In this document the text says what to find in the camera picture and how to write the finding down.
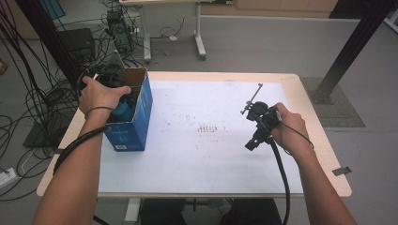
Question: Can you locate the black equipment case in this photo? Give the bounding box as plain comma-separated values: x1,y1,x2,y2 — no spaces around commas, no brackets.
57,27,97,64

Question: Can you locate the white-legged desk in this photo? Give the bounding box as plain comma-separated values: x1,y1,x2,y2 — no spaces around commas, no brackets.
118,0,234,63

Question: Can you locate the right gripper thick black cable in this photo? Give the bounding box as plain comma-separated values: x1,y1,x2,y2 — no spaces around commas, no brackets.
266,137,291,225

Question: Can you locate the thin black left wrist strap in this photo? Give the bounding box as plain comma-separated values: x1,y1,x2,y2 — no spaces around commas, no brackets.
84,106,115,120

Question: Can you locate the black metal stand pole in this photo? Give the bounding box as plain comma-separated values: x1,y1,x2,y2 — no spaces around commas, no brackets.
13,0,85,92

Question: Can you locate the person's left hand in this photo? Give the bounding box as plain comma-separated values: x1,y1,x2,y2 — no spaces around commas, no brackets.
78,75,132,121

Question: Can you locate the thin black right wrist strap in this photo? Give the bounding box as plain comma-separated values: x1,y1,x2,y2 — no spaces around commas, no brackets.
279,121,314,157

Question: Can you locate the white table mat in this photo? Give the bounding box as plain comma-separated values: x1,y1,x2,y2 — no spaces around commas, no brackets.
97,80,304,195

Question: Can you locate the black floor plate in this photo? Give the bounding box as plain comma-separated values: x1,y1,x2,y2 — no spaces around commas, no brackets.
22,121,64,149

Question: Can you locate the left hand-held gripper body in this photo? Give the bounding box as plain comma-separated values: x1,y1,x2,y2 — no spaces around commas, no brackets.
93,51,127,90

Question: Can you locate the person's right leg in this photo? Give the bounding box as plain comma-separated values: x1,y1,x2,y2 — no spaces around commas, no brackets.
219,198,284,225

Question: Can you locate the left gripper thin black cable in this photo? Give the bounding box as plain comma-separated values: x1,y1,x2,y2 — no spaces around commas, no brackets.
76,68,99,92

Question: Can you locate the left gripper thick black cable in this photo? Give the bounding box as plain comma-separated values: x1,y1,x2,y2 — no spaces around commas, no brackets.
53,125,112,174

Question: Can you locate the thin black wrist strap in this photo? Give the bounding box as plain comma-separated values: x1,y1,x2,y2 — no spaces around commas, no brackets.
279,121,314,157
84,106,115,120

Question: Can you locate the black computer tower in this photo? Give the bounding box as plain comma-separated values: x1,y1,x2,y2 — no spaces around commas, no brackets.
106,8,136,54

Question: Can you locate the person's left leg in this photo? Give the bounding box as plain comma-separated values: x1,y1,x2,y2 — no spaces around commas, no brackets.
139,198,187,225

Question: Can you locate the white power strip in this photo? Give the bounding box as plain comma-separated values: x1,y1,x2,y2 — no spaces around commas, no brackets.
0,167,17,188

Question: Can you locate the black metal pole with base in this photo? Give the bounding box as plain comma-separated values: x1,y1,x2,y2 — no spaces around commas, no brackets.
309,0,398,106

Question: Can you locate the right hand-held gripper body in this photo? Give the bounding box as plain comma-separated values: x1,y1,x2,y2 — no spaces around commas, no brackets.
243,100,283,152

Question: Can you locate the gripper thick black cable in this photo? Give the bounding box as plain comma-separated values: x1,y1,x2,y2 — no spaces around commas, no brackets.
266,137,291,225
53,125,112,174

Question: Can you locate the white table leg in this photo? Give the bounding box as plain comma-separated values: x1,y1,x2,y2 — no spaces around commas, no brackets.
123,197,143,225

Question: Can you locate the blue panel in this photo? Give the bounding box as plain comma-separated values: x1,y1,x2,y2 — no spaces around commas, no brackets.
38,0,67,21

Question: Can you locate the tangle of black cables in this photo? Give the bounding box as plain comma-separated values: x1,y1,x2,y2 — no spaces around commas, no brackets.
0,0,142,201

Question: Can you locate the person's right hand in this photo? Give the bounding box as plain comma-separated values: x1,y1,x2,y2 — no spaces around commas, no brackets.
269,102,314,158

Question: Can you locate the blue cardboard box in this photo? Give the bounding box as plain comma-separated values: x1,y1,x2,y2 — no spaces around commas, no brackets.
102,67,154,153

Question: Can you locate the person's leg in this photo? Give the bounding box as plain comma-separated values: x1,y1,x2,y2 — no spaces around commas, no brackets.
139,198,187,225
219,198,284,225

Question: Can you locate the grey floor mat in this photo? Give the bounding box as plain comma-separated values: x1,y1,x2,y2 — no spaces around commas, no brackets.
299,77,366,128

